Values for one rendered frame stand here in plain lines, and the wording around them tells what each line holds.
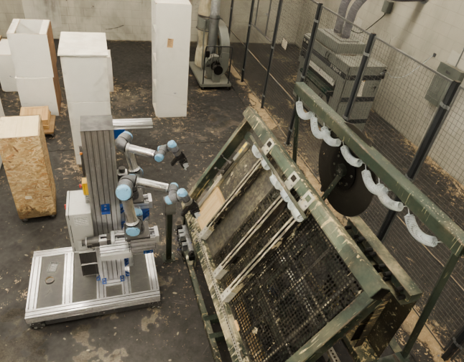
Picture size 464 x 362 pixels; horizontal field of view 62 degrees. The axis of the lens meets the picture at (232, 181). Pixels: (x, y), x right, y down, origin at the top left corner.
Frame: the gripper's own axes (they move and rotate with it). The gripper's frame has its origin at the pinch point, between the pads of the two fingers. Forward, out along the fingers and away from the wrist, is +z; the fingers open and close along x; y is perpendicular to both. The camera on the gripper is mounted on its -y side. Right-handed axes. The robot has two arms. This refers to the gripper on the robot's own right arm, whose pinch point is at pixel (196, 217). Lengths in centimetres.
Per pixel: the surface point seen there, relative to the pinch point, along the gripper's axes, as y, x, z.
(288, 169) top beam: 87, -20, -23
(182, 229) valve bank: -28, 43, 48
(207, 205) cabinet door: 9, 43, 33
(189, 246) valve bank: -25, 21, 52
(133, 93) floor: -73, 528, 110
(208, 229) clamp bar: 1.3, 12.9, 33.5
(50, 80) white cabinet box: -168, 442, -15
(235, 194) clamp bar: 39.9, 13.6, 8.3
